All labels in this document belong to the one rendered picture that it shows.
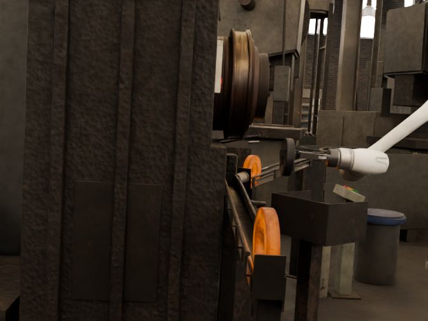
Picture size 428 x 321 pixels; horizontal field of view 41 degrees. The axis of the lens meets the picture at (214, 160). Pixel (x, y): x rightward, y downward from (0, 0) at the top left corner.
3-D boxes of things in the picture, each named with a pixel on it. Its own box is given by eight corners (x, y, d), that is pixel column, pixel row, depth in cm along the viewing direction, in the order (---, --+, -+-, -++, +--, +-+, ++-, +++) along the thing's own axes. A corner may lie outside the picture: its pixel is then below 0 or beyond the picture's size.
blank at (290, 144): (288, 141, 221) (297, 141, 221) (282, 135, 236) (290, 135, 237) (283, 179, 224) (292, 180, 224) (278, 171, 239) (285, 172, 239)
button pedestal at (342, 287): (334, 300, 313) (342, 189, 308) (323, 286, 337) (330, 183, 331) (362, 300, 314) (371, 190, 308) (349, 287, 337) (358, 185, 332)
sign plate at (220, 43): (214, 92, 197) (217, 40, 196) (211, 94, 223) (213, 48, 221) (220, 93, 197) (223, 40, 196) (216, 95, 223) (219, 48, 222)
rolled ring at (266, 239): (265, 211, 151) (253, 210, 150) (281, 204, 132) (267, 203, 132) (264, 282, 147) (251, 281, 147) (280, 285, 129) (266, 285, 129)
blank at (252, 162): (246, 190, 296) (251, 191, 294) (239, 167, 287) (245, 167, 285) (258, 171, 306) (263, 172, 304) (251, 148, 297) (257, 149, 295)
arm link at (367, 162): (354, 170, 226) (344, 176, 238) (392, 174, 227) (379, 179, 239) (355, 144, 228) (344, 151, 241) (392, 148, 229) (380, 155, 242)
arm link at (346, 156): (345, 169, 237) (332, 168, 236) (348, 148, 236) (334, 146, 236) (352, 172, 228) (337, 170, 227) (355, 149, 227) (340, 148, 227)
